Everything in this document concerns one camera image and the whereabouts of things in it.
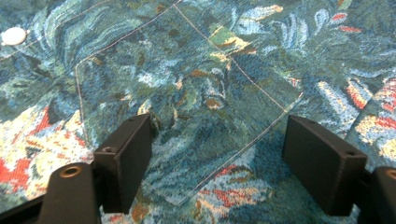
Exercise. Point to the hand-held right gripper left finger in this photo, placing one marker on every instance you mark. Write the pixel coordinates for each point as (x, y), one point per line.
(124, 161)

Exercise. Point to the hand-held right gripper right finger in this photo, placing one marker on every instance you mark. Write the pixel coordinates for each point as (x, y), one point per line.
(323, 165)

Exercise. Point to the teal floral shirt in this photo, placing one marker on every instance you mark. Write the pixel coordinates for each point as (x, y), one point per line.
(199, 77)

